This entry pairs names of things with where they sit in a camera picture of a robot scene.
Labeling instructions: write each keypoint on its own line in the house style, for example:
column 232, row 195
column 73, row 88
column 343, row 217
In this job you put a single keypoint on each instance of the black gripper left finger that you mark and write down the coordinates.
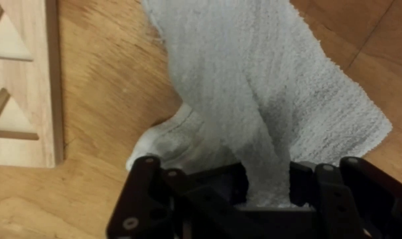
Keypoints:
column 146, row 204

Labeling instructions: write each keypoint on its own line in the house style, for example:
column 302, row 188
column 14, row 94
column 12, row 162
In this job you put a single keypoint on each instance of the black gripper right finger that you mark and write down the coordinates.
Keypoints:
column 352, row 199

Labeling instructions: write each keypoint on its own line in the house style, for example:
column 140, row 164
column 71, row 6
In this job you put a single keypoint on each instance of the white towel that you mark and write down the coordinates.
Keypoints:
column 256, row 88

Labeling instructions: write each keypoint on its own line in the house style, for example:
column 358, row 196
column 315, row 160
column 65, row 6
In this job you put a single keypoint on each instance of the short wooden puzzle board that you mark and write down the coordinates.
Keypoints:
column 30, row 100

